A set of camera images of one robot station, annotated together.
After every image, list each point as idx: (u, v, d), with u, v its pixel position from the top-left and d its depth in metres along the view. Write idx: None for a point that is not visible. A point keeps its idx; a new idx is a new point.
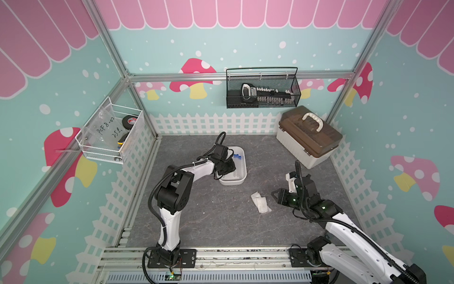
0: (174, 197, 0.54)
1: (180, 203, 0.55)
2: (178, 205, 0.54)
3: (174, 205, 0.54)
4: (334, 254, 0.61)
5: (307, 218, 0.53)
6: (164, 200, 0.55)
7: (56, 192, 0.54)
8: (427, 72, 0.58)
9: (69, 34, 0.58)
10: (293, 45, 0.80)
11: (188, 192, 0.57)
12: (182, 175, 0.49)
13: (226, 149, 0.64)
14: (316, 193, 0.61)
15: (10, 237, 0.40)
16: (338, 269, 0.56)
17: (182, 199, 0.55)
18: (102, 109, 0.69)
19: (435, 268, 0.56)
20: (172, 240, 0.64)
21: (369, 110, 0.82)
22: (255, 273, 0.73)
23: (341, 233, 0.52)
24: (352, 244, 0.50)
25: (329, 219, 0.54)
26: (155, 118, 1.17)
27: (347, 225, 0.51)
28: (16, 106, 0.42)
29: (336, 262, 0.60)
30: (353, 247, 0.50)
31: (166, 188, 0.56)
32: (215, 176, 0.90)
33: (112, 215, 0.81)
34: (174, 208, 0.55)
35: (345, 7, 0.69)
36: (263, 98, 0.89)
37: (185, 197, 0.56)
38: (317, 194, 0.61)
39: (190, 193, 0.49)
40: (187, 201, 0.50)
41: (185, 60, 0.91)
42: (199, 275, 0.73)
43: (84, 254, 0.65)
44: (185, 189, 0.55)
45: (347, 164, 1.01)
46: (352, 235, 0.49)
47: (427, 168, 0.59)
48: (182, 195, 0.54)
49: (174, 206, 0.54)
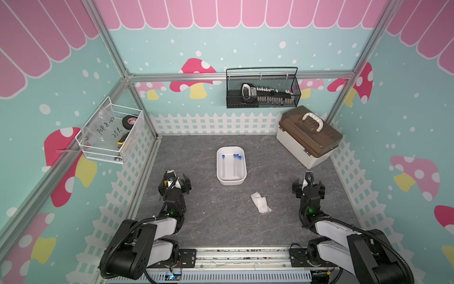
0: (129, 261, 0.42)
1: (138, 267, 0.42)
2: (136, 270, 0.42)
3: (129, 271, 0.41)
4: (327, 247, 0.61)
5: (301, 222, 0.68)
6: (117, 268, 0.41)
7: (56, 192, 0.54)
8: (427, 72, 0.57)
9: (69, 34, 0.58)
10: (294, 44, 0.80)
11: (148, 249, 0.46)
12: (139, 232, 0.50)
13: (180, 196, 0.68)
14: (318, 205, 0.69)
15: (9, 237, 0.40)
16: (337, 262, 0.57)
17: (139, 257, 0.42)
18: (103, 109, 0.70)
19: (435, 268, 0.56)
20: (164, 248, 0.61)
21: (369, 110, 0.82)
22: (255, 273, 0.73)
23: (325, 230, 0.61)
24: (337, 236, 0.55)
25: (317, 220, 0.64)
26: (155, 118, 1.17)
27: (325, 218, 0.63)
28: (15, 106, 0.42)
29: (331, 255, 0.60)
30: (337, 233, 0.55)
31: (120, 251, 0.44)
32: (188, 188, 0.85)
33: (112, 215, 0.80)
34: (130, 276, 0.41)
35: (344, 7, 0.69)
36: (263, 98, 0.89)
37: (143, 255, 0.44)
38: (317, 206, 0.69)
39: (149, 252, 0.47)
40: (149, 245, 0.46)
41: (184, 60, 0.91)
42: (199, 275, 0.73)
43: (84, 254, 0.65)
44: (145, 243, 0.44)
45: (347, 164, 1.01)
46: (331, 223, 0.58)
47: (427, 168, 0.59)
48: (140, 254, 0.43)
49: (130, 275, 0.41)
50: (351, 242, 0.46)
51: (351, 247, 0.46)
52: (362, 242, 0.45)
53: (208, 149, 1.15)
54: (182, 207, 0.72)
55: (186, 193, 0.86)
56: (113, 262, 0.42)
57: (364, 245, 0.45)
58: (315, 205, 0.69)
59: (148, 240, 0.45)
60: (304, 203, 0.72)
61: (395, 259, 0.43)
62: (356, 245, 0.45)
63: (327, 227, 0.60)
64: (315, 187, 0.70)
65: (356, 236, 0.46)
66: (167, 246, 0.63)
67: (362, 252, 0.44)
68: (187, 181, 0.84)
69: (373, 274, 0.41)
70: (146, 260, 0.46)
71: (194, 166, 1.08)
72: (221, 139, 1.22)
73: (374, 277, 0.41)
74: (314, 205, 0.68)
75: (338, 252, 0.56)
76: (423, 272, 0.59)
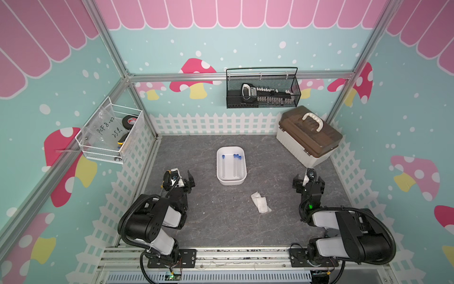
0: (144, 225, 0.46)
1: (152, 231, 0.47)
2: (151, 233, 0.46)
3: (145, 233, 0.45)
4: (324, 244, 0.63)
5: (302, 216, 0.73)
6: (133, 232, 0.46)
7: (56, 192, 0.54)
8: (427, 72, 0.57)
9: (69, 34, 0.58)
10: (294, 44, 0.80)
11: (161, 219, 0.51)
12: (152, 205, 0.55)
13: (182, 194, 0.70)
14: (318, 201, 0.71)
15: (9, 237, 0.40)
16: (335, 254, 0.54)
17: (154, 221, 0.47)
18: (102, 109, 0.69)
19: (435, 267, 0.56)
20: (167, 241, 0.63)
21: (369, 110, 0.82)
22: (255, 273, 0.73)
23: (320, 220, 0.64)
24: (331, 222, 0.58)
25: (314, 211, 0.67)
26: (155, 118, 1.17)
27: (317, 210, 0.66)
28: (15, 106, 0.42)
29: (329, 249, 0.60)
30: (331, 220, 0.58)
31: (135, 218, 0.47)
32: (192, 183, 0.87)
33: (112, 215, 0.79)
34: (145, 239, 0.46)
35: (344, 7, 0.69)
36: (263, 98, 0.89)
37: (157, 222, 0.49)
38: (317, 202, 0.72)
39: (162, 221, 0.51)
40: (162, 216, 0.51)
41: (184, 60, 0.91)
42: (199, 275, 0.73)
43: (83, 254, 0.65)
44: (159, 212, 0.49)
45: (347, 164, 1.01)
46: (323, 213, 0.62)
47: (427, 168, 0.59)
48: (155, 221, 0.47)
49: (145, 236, 0.45)
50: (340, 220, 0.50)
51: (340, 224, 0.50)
52: (349, 219, 0.48)
53: (208, 149, 1.15)
54: (184, 205, 0.75)
55: (189, 192, 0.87)
56: (130, 227, 0.46)
57: (351, 220, 0.48)
58: (315, 201, 0.71)
59: (161, 209, 0.50)
60: (304, 198, 0.76)
61: (381, 231, 0.46)
62: (344, 221, 0.48)
63: (322, 217, 0.63)
64: (317, 183, 0.72)
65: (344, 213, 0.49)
66: (169, 241, 0.65)
67: (349, 227, 0.47)
68: (191, 180, 0.85)
69: (360, 245, 0.44)
70: (158, 228, 0.50)
71: (194, 166, 1.08)
72: (221, 139, 1.22)
73: (360, 248, 0.43)
74: (314, 201, 0.71)
75: (333, 239, 0.57)
76: (423, 271, 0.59)
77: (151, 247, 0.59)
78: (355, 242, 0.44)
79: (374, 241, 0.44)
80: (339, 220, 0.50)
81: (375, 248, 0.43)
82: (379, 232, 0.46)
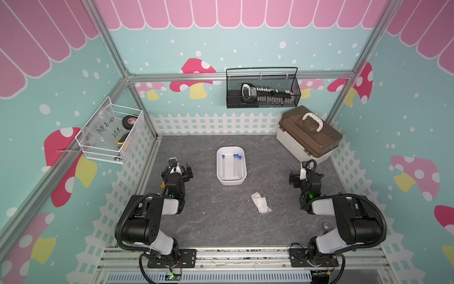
0: (142, 228, 0.45)
1: (151, 232, 0.47)
2: (149, 235, 0.46)
3: (145, 236, 0.45)
4: (323, 242, 0.63)
5: (302, 205, 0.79)
6: (132, 236, 0.45)
7: (55, 193, 0.54)
8: (427, 72, 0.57)
9: (69, 34, 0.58)
10: (293, 44, 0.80)
11: (157, 219, 0.50)
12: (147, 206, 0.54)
13: (180, 178, 0.72)
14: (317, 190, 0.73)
15: (9, 238, 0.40)
16: (334, 249, 0.59)
17: (152, 223, 0.47)
18: (102, 109, 0.69)
19: (435, 267, 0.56)
20: (167, 242, 0.63)
21: (369, 110, 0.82)
22: (255, 273, 0.73)
23: (320, 209, 0.66)
24: (328, 209, 0.60)
25: (314, 199, 0.70)
26: (155, 118, 1.17)
27: (315, 199, 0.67)
28: (15, 106, 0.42)
29: (328, 245, 0.60)
30: (328, 208, 0.61)
31: (130, 223, 0.46)
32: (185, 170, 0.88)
33: (112, 215, 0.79)
34: (145, 242, 0.46)
35: (344, 7, 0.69)
36: (263, 98, 0.89)
37: (154, 224, 0.48)
38: (317, 192, 0.74)
39: (159, 221, 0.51)
40: (158, 216, 0.50)
41: (184, 60, 0.91)
42: (199, 275, 0.73)
43: (83, 254, 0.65)
44: (154, 213, 0.48)
45: (347, 164, 1.01)
46: (322, 201, 0.65)
47: (427, 168, 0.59)
48: (152, 223, 0.47)
49: (145, 239, 0.45)
50: (336, 206, 0.52)
51: (336, 209, 0.52)
52: (344, 204, 0.50)
53: (208, 149, 1.15)
54: (181, 190, 0.76)
55: (187, 175, 0.86)
56: (128, 232, 0.45)
57: (346, 206, 0.50)
58: (315, 190, 0.74)
59: (156, 209, 0.49)
60: (305, 186, 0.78)
61: (374, 216, 0.48)
62: (340, 206, 0.50)
63: (321, 205, 0.65)
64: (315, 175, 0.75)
65: (340, 199, 0.51)
66: (169, 241, 0.65)
67: (344, 212, 0.49)
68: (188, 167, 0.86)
69: (352, 228, 0.46)
70: (157, 228, 0.50)
71: (194, 166, 1.08)
72: (221, 139, 1.22)
73: (353, 229, 0.46)
74: (314, 190, 0.74)
75: (332, 234, 0.58)
76: (423, 271, 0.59)
77: (151, 248, 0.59)
78: (347, 223, 0.47)
79: (365, 223, 0.46)
80: (336, 206, 0.52)
81: (367, 230, 0.46)
82: (373, 216, 0.48)
